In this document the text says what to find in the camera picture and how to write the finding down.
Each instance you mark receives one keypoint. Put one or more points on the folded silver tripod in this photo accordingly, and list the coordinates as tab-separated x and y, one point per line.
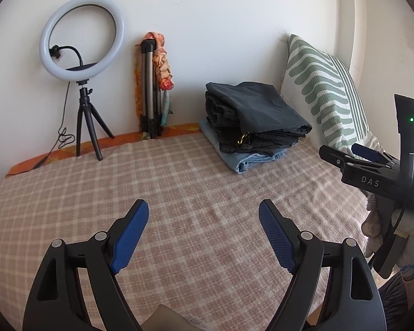
148	86

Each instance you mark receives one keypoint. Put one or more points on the small black tripod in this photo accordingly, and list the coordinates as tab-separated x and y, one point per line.
86	110

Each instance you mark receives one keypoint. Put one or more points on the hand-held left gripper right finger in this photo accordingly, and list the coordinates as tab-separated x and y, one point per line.
277	238

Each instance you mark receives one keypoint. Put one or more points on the pink checked blanket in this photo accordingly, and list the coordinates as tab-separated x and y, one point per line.
193	186

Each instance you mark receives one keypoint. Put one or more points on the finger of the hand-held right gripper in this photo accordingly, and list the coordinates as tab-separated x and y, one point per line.
334	157
369	151

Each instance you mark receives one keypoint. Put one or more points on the green striped pillow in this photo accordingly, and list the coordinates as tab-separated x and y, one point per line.
317	82

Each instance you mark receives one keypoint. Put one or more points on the dark grey pants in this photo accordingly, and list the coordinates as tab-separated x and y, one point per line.
262	107

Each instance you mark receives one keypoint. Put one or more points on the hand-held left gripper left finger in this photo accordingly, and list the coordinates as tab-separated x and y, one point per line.
131	238

